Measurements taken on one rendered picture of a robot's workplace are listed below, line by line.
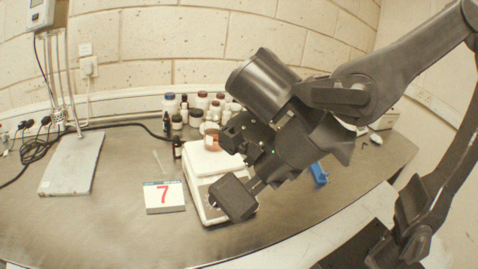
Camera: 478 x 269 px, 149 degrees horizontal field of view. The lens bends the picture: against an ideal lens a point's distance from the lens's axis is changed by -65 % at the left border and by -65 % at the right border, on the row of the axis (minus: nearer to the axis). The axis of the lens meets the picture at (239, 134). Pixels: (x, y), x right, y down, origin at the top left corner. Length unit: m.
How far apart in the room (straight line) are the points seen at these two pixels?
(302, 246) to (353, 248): 0.13
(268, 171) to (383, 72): 0.17
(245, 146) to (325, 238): 0.32
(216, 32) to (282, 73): 0.66
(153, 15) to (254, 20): 0.43
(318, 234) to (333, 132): 0.32
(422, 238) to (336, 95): 0.20
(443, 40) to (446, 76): 1.32
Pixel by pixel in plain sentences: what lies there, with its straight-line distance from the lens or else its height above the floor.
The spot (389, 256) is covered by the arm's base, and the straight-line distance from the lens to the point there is 0.32.
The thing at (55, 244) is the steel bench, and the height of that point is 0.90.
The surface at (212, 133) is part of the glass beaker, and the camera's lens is 0.41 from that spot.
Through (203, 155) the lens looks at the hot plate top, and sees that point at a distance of 0.44.
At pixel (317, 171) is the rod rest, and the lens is 0.61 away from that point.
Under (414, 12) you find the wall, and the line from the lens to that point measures 1.70.
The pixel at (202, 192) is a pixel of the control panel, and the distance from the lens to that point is 0.39.
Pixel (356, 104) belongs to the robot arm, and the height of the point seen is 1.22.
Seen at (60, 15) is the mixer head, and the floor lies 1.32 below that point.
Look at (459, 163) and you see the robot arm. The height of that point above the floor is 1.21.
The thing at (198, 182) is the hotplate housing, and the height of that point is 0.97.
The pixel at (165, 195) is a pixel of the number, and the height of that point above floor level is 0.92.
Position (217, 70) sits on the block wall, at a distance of 0.86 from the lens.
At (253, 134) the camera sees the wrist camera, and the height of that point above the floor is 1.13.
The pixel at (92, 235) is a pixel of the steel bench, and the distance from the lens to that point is 0.45.
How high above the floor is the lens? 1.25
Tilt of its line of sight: 30 degrees down
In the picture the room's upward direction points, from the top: 9 degrees clockwise
